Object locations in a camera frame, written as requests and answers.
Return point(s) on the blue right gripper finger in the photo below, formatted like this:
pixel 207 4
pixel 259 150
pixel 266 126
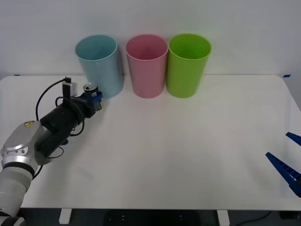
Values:
pixel 284 170
pixel 295 137

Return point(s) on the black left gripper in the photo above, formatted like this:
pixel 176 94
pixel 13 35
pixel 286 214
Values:
pixel 81 106

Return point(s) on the black drink can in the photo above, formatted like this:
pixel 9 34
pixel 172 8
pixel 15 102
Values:
pixel 90 87

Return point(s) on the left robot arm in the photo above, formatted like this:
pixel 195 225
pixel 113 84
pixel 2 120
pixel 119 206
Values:
pixel 23 143

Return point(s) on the pale blue plastic bin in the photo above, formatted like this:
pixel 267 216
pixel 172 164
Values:
pixel 103 75

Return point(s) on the pink plastic bin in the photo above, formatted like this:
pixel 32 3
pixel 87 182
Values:
pixel 147 77

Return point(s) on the white table leg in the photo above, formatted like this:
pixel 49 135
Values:
pixel 223 217
pixel 65 216

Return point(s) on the green plastic bin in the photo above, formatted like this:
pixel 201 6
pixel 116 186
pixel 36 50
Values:
pixel 185 75

